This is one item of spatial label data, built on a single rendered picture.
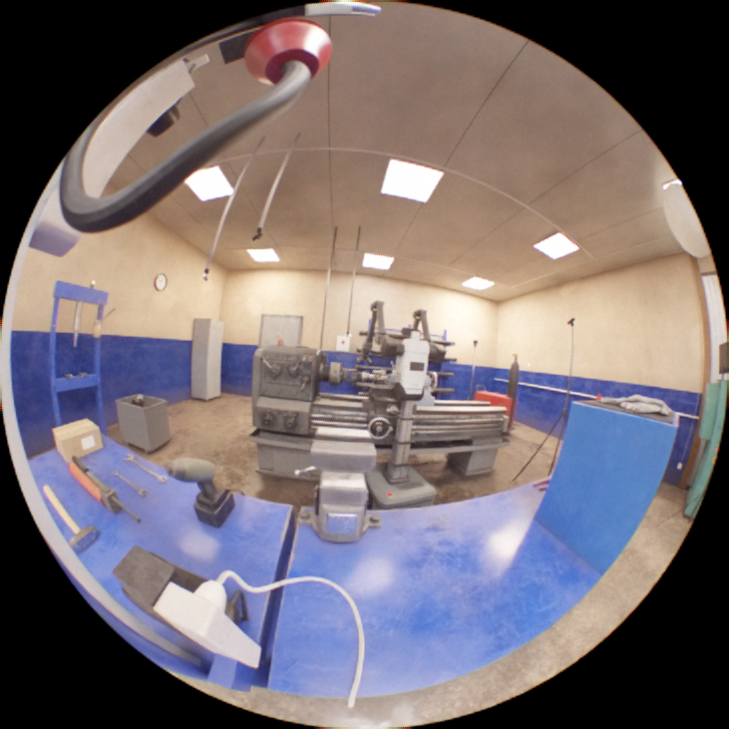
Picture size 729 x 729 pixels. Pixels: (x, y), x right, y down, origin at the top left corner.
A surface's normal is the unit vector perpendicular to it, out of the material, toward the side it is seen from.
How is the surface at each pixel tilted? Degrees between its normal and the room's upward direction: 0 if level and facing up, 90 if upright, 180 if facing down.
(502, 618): 0
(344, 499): 90
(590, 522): 90
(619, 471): 90
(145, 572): 0
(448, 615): 0
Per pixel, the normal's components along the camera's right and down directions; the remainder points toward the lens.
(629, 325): -0.99, -0.09
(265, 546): 0.09, -0.99
